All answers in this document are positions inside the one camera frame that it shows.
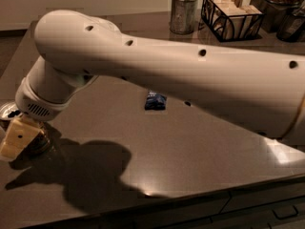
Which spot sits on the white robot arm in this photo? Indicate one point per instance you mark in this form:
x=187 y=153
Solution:
x=263 y=92

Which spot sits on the blue RXBAR blueberry wrapper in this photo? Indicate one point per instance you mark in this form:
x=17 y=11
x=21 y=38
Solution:
x=155 y=101

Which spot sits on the black wire napkin basket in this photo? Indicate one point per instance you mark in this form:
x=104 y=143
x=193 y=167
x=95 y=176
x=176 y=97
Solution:
x=230 y=20

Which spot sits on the black stand under jar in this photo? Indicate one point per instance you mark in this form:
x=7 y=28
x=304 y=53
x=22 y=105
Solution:
x=287 y=21

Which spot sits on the black drawer handle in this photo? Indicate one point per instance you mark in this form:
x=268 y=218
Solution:
x=286 y=212

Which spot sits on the white gripper with vents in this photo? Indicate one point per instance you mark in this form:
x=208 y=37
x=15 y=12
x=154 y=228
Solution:
x=35 y=106

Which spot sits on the metal cup of stirrers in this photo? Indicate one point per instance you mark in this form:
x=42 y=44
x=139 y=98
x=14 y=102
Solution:
x=183 y=16

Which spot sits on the orange LaCroix can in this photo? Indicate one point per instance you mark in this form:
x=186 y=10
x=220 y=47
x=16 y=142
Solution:
x=21 y=133

